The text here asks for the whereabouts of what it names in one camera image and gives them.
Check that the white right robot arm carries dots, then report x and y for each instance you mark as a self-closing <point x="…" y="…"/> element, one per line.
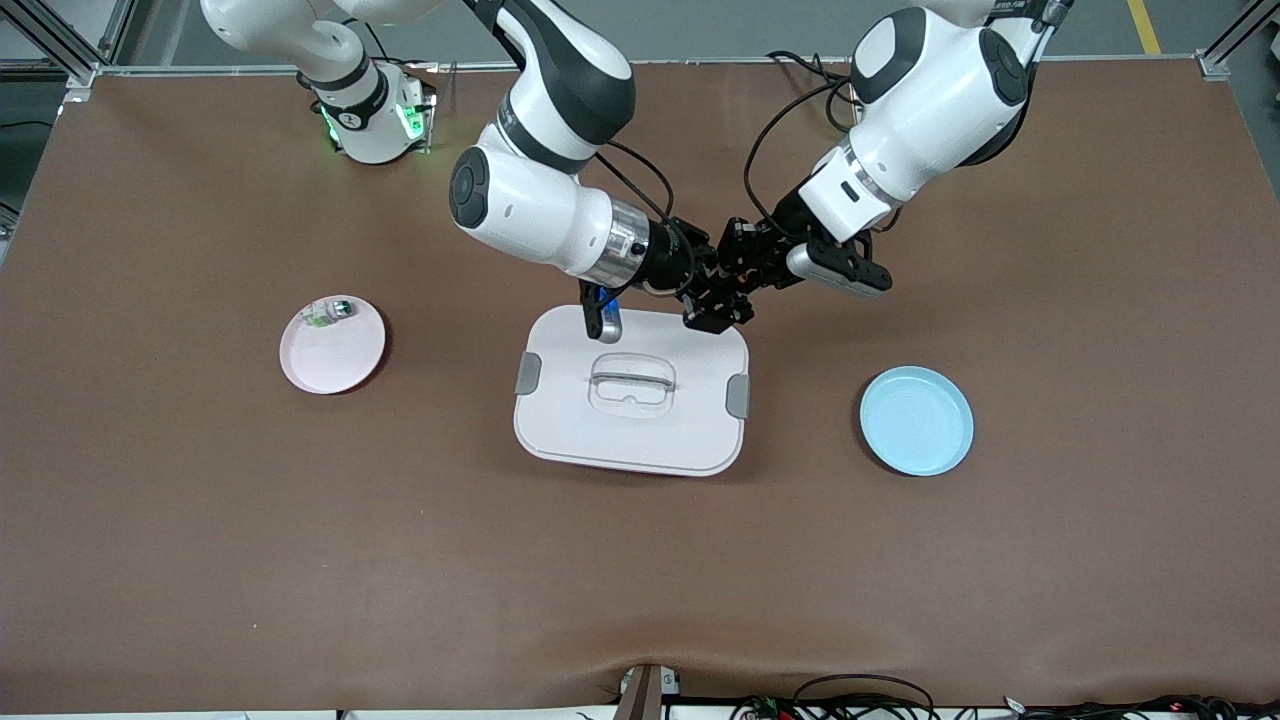
<point x="530" y="200"/>

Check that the white lidded storage box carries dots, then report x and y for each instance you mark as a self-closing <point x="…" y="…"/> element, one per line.
<point x="600" y="430"/>

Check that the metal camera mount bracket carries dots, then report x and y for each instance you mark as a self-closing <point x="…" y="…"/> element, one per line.
<point x="645" y="695"/>

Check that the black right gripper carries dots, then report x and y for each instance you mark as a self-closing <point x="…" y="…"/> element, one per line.
<point x="668" y="259"/>

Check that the green push-button switch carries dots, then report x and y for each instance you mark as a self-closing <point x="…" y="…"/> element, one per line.
<point x="325" y="315"/>

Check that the light blue round plate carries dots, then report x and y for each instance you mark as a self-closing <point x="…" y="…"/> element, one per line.
<point x="915" y="420"/>

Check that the silver table edge rail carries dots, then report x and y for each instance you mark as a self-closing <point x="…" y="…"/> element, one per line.
<point x="700" y="62"/>

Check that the aluminium frame profile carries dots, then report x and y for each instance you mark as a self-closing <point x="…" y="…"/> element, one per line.
<point x="1215" y="62"/>
<point x="75" y="60"/>

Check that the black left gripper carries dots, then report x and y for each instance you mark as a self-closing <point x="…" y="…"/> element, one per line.
<point x="768" y="249"/>

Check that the pink round plate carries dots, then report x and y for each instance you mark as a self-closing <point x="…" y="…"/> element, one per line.
<point x="330" y="360"/>

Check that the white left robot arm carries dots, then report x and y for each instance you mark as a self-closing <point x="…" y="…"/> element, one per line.
<point x="920" y="100"/>

